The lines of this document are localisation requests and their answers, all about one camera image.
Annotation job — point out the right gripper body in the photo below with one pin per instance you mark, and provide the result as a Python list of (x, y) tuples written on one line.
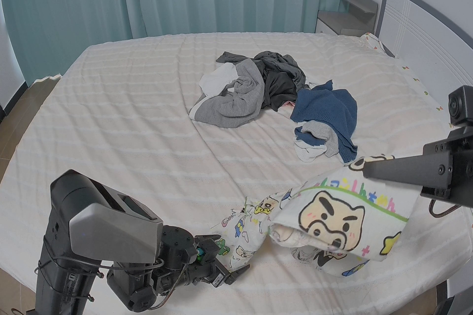
[(438, 173)]

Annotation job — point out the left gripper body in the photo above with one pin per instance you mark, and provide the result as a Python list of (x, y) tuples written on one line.
[(207, 274)]

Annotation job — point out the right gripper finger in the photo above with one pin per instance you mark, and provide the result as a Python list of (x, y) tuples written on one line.
[(399, 169)]

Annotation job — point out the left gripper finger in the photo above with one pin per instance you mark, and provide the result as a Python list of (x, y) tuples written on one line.
[(236, 274)]

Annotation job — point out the white printed pyjama top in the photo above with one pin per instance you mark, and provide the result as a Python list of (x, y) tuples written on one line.
[(332, 214)]

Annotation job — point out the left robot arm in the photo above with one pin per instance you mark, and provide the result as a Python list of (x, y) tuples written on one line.
[(92, 217)]

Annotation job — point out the pile of clothes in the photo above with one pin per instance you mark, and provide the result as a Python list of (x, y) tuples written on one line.
[(236, 99)]

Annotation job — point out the dark blue garment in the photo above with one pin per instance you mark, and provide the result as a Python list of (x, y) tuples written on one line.
[(325, 103)]

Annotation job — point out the white printed pillow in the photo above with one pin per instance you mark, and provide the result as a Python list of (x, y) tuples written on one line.
[(371, 41)]

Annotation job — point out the grey bedside table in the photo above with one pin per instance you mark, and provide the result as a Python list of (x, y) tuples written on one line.
[(343, 23)]

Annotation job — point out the bed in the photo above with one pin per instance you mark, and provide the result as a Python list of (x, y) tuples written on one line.
[(129, 121)]

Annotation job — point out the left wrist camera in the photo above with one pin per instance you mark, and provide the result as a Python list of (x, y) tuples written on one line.
[(208, 250)]

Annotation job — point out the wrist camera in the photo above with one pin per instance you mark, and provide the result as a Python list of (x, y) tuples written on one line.
[(460, 106), (208, 250)]

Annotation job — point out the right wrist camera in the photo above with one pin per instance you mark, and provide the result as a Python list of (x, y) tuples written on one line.
[(460, 106)]

